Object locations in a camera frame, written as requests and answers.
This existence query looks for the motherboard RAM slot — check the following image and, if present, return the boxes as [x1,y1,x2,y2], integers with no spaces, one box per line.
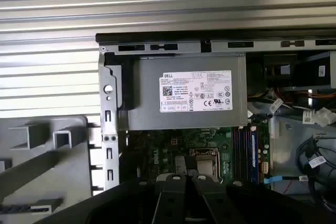
[232,126,238,177]
[243,126,251,177]
[237,126,244,177]

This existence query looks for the black cable bundle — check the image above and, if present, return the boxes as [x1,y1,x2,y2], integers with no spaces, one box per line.
[296,134,336,209]

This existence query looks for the grey power supply unit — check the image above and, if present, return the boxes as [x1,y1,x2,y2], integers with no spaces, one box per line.
[118,55,249,132]

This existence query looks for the installed RAM stick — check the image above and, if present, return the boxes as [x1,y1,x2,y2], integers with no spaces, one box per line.
[250,129,261,174]

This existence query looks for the white cable connector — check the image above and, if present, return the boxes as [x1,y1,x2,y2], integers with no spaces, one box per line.
[313,108,330,125]

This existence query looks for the grey metal drive cage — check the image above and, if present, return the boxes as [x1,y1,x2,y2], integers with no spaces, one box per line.
[262,50,336,92]

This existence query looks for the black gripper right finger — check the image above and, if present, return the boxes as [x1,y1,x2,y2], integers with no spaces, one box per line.
[191,173,336,224]

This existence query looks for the silver CPU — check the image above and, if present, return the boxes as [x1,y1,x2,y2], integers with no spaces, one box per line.
[196,155,215,175]

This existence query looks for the green motherboard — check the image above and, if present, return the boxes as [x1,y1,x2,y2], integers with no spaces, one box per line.
[125,125,271,185]

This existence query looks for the black open PC case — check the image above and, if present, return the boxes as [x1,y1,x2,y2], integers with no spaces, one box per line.
[96,33,336,209]

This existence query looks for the orange wires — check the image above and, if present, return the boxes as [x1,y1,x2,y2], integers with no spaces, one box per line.
[286,90,336,103]

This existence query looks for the blue-tipped black wire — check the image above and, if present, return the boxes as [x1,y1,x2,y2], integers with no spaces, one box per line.
[264,174,308,186]

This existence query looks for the grey plastic parts rack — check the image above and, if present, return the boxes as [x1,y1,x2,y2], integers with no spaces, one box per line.
[0,115,102,224]

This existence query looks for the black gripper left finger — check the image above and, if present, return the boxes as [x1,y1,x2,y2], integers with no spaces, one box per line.
[34,173,189,224]

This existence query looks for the metal CPU socket cover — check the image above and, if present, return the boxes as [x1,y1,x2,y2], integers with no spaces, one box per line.
[189,148,221,180]

